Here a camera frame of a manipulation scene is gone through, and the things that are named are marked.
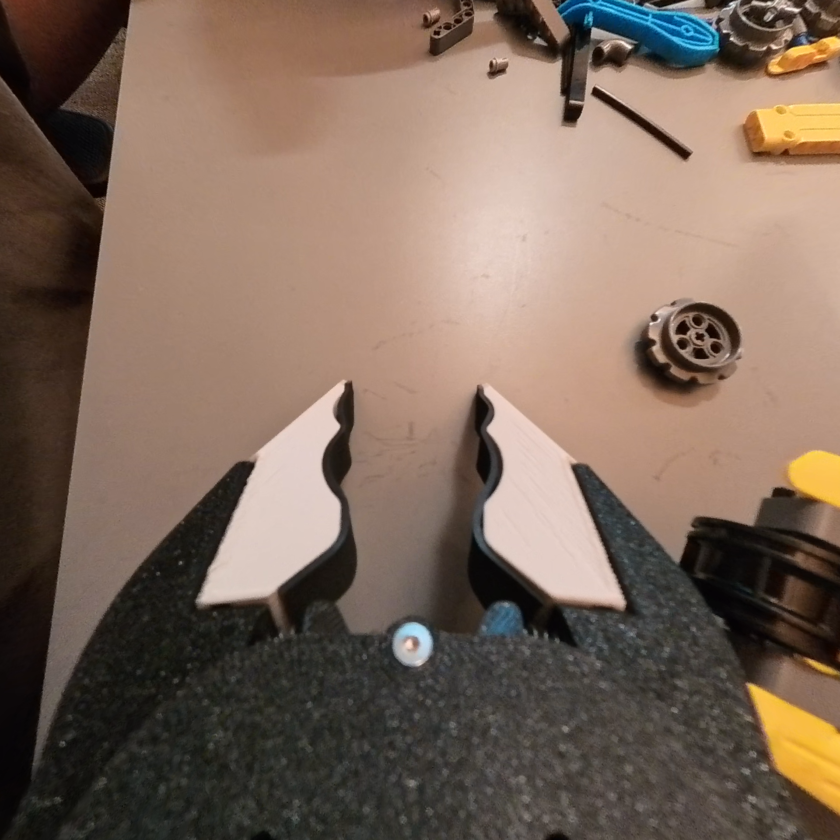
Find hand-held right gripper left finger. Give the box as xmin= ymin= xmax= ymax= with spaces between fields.
xmin=197 ymin=379 xmax=358 ymax=634

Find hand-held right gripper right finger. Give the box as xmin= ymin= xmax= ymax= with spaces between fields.
xmin=467 ymin=384 xmax=627 ymax=631

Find dark gray toy wheel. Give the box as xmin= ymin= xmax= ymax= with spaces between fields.
xmin=635 ymin=298 xmax=744 ymax=388
xmin=715 ymin=0 xmax=805 ymax=65

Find yellow toy vehicle model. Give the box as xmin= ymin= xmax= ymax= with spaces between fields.
xmin=679 ymin=449 xmax=840 ymax=815

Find person's brown shirt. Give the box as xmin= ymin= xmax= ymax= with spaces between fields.
xmin=0 ymin=75 xmax=106 ymax=592

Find thin black rod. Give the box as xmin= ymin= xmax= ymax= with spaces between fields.
xmin=591 ymin=84 xmax=694 ymax=160

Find person's dark shoe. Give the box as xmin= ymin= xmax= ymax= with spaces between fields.
xmin=46 ymin=108 xmax=114 ymax=188

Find long black beam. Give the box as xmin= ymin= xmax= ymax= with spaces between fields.
xmin=561 ymin=29 xmax=592 ymax=124

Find long yellow ribbed panel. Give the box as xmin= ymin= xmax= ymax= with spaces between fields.
xmin=743 ymin=103 xmax=840 ymax=157

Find thin gray angled beam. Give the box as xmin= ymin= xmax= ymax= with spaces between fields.
xmin=430 ymin=0 xmax=476 ymax=56

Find thick gray bent beam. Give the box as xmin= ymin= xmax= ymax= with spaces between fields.
xmin=495 ymin=0 xmax=568 ymax=50

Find blue brick separator tool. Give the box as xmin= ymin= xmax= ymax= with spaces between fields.
xmin=556 ymin=0 xmax=721 ymax=70

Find small yellow curved piece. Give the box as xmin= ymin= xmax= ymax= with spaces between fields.
xmin=766 ymin=36 xmax=840 ymax=74

